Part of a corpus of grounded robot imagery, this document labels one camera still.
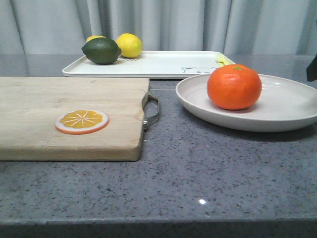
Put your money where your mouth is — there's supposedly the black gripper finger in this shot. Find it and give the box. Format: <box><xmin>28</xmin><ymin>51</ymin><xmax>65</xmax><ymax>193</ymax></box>
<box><xmin>306</xmin><ymin>56</ymin><xmax>317</xmax><ymax>82</ymax></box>

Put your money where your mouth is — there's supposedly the beige round plate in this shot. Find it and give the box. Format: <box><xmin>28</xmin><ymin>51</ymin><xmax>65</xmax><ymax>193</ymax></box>
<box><xmin>176</xmin><ymin>74</ymin><xmax>317</xmax><ymax>132</ymax></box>

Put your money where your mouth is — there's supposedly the orange mandarin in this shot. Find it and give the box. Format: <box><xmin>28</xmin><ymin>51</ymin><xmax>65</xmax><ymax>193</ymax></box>
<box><xmin>207</xmin><ymin>64</ymin><xmax>262</xmax><ymax>110</ymax></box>

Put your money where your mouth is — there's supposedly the white bear print tray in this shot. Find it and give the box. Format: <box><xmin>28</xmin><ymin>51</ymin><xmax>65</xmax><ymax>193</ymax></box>
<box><xmin>62</xmin><ymin>51</ymin><xmax>221</xmax><ymax>79</ymax></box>

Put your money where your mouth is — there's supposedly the grey curtain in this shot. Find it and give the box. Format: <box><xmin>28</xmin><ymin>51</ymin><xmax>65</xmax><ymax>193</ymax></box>
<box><xmin>0</xmin><ymin>0</ymin><xmax>317</xmax><ymax>55</ymax></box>

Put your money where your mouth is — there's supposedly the yellow plastic fork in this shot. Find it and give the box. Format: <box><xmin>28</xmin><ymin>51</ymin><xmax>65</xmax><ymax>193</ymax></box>
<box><xmin>216</xmin><ymin>54</ymin><xmax>234</xmax><ymax>67</ymax></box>

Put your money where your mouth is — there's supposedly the yellow lemon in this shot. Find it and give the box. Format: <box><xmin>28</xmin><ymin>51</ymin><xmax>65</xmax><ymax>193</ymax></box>
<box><xmin>86</xmin><ymin>35</ymin><xmax>105</xmax><ymax>43</ymax></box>
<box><xmin>116</xmin><ymin>33</ymin><xmax>143</xmax><ymax>58</ymax></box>

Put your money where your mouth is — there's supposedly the dark green lime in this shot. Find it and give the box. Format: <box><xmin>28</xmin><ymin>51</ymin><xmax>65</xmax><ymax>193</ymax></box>
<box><xmin>81</xmin><ymin>37</ymin><xmax>121</xmax><ymax>64</ymax></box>

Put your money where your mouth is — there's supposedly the orange slice toy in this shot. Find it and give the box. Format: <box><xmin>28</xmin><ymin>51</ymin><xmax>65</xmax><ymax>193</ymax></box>
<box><xmin>55</xmin><ymin>109</ymin><xmax>109</xmax><ymax>135</ymax></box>

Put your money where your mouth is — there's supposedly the wooden cutting board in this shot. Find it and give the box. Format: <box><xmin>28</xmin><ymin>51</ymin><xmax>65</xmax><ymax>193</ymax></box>
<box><xmin>0</xmin><ymin>77</ymin><xmax>150</xmax><ymax>161</ymax></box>

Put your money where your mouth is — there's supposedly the metal cutting board handle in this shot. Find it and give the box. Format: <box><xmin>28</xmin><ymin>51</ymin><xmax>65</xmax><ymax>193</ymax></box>
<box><xmin>142</xmin><ymin>92</ymin><xmax>160</xmax><ymax>132</ymax></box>

